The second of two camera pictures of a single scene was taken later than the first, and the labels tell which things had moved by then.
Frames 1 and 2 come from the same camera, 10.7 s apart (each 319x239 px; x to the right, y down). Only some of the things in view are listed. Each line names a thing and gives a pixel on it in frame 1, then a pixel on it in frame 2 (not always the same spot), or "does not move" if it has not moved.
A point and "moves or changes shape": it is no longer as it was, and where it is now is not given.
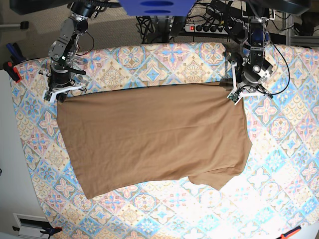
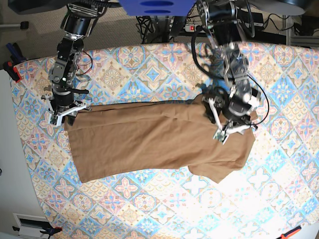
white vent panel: [30, 225] does not move
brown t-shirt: [125, 137] moves or changes shape
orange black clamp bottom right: [286, 235] does not move
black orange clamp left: [12, 71] does not move
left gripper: [60, 82] → [61, 104]
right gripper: [250, 69] → [234, 118]
